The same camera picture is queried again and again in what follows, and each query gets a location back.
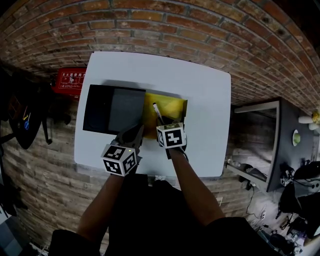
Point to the black office chair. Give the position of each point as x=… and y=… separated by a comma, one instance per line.
x=27, y=95

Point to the yellow box tray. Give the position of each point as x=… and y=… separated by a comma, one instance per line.
x=172, y=107

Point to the white power strip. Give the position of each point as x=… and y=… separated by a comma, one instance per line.
x=263, y=214

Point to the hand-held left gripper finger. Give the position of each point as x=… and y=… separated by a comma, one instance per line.
x=128, y=136
x=140, y=138

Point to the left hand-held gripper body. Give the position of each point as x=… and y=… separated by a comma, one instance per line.
x=120, y=160

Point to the person's left forearm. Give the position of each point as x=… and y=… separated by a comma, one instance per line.
x=100, y=207

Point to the person's right white shoe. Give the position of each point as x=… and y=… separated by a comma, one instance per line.
x=160, y=177

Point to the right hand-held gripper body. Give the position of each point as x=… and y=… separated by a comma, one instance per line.
x=172, y=137

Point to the white plate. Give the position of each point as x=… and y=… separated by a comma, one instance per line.
x=294, y=137

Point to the green apple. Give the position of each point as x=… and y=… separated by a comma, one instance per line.
x=297, y=138

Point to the dark table with white frame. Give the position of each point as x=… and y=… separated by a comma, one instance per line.
x=285, y=140

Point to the black and white marker pen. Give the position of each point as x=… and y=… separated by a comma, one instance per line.
x=157, y=110

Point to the person's right forearm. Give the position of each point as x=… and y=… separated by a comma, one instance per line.
x=195, y=190

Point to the red fire equipment box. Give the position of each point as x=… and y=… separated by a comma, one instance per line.
x=71, y=80

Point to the black box lid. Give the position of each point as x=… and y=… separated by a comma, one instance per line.
x=112, y=110

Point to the person's black clothing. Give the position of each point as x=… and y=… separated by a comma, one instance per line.
x=155, y=220

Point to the white side desk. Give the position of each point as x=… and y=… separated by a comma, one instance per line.
x=6, y=237

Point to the crumpled white paper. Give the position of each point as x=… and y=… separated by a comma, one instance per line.
x=232, y=163

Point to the white vase with yellow flowers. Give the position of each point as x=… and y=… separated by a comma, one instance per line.
x=305, y=119

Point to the spare hand-held gripper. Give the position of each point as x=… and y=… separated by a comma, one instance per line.
x=286, y=177

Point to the white vase with green plant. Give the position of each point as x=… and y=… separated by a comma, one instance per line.
x=314, y=125

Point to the blue scissors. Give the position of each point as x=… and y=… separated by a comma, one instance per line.
x=26, y=125

